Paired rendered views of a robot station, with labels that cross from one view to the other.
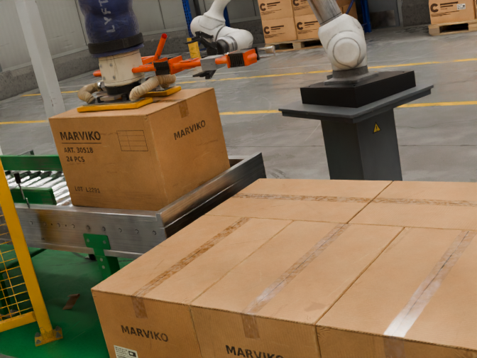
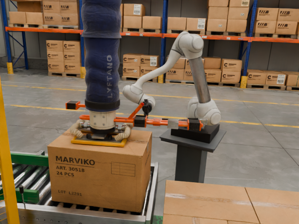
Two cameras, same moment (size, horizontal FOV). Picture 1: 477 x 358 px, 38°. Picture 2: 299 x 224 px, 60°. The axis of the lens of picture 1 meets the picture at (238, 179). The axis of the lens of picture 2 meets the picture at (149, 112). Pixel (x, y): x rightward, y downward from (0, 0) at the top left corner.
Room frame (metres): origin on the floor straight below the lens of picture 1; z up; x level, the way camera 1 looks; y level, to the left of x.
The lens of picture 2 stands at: (1.37, 0.99, 1.65)
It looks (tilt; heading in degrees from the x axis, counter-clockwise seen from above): 17 degrees down; 328
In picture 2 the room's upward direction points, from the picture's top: 2 degrees clockwise
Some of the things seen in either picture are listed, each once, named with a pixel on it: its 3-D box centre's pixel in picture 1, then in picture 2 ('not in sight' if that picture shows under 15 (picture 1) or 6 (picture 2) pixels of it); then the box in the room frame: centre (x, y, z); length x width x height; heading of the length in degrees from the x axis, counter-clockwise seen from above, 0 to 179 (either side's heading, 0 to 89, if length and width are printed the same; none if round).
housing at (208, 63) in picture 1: (212, 62); (172, 124); (2.63, 0.01, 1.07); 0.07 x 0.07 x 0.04; 53
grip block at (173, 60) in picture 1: (168, 65); (140, 121); (2.76, 0.18, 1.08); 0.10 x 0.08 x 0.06; 143
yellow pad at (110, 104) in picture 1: (113, 101); (99, 138); (2.83, 0.44, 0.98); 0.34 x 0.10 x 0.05; 53
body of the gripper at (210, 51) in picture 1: (215, 50); (146, 109); (2.99, -0.01, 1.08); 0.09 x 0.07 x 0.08; 143
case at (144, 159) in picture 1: (140, 148); (104, 164); (2.89, 0.38, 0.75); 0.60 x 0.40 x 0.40; 50
